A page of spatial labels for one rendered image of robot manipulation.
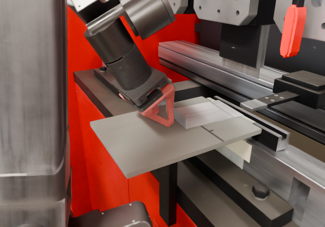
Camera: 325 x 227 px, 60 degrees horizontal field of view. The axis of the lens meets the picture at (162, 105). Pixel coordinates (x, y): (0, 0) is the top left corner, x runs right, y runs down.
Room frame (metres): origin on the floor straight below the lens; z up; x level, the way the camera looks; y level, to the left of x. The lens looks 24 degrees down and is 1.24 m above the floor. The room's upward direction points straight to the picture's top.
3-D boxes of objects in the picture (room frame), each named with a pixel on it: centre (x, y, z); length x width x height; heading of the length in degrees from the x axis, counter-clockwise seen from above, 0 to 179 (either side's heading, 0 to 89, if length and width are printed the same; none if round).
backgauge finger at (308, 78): (0.60, -0.29, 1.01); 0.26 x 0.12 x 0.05; 119
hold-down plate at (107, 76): (1.03, 0.19, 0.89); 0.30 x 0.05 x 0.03; 29
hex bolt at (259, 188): (0.38, -0.17, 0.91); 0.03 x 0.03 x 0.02
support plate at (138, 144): (0.46, -0.02, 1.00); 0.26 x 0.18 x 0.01; 119
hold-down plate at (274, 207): (0.47, -0.12, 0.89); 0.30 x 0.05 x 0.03; 29
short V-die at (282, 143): (0.51, -0.16, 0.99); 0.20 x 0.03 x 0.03; 29
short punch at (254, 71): (0.53, -0.15, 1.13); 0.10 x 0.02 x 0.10; 29
